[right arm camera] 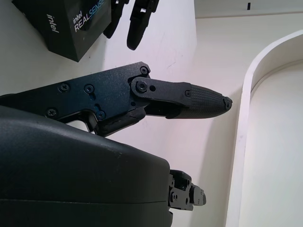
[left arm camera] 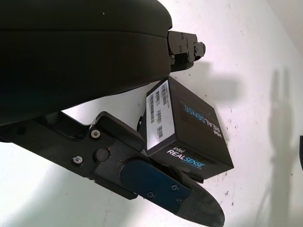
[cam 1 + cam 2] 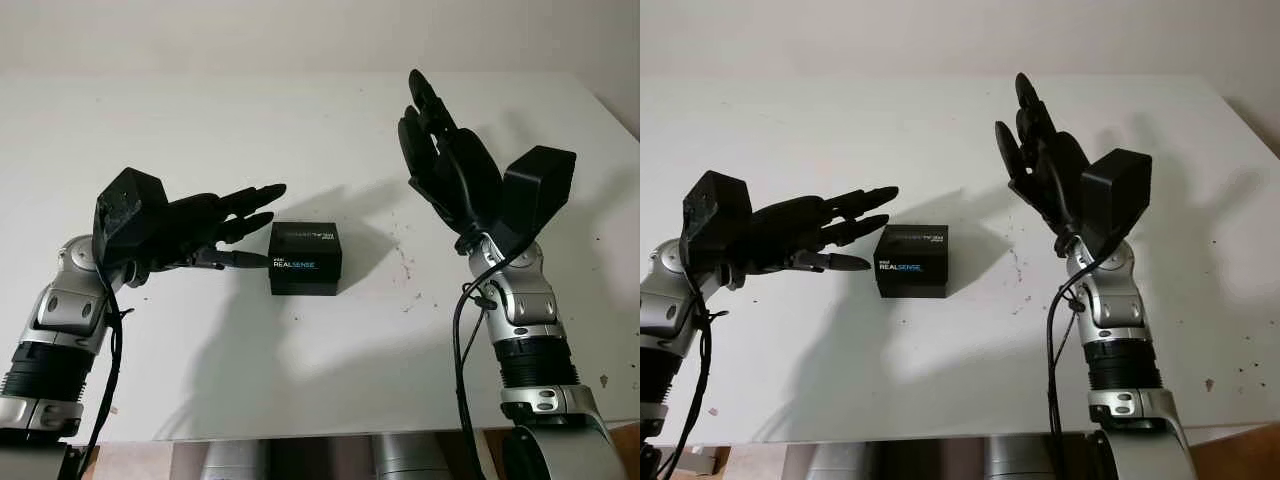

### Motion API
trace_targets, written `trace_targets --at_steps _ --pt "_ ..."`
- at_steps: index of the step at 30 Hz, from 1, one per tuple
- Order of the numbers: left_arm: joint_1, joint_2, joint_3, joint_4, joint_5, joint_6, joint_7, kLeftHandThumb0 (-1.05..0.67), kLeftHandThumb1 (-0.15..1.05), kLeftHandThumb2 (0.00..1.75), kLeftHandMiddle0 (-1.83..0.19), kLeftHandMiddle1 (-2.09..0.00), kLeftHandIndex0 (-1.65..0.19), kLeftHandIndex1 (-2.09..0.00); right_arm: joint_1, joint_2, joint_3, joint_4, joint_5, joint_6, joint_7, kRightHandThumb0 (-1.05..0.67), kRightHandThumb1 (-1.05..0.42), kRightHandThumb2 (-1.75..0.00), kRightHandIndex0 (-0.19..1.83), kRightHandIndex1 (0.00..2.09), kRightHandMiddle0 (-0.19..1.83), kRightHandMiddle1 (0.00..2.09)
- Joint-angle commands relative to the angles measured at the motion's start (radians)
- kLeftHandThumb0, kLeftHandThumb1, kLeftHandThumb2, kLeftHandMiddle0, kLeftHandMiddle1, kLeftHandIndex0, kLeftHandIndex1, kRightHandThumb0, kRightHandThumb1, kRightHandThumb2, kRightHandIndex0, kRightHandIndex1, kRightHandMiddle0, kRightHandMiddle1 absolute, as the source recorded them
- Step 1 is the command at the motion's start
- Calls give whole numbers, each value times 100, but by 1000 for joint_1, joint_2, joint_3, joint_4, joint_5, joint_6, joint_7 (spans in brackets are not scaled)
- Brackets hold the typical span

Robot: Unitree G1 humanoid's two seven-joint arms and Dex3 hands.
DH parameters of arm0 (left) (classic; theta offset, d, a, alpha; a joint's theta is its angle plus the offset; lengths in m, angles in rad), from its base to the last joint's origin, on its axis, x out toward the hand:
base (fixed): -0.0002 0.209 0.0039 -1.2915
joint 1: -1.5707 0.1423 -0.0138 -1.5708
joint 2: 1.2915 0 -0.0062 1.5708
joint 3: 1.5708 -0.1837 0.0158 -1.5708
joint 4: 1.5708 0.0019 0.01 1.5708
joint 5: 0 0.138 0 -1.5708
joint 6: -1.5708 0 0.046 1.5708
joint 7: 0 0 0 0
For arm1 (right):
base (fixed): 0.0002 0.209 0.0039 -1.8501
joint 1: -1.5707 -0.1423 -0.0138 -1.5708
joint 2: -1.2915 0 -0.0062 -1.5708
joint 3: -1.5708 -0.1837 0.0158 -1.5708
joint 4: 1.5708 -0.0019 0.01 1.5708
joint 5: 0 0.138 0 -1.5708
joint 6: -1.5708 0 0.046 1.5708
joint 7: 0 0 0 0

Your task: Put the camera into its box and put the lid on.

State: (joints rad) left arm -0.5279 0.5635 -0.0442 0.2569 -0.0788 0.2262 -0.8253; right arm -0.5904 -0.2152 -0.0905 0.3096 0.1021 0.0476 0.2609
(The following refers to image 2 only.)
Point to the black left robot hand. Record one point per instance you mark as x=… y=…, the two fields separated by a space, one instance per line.
x=71 y=59

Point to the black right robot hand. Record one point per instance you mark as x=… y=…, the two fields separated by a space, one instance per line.
x=301 y=153

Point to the black RealSense box lid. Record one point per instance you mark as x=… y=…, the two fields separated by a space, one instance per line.
x=189 y=132

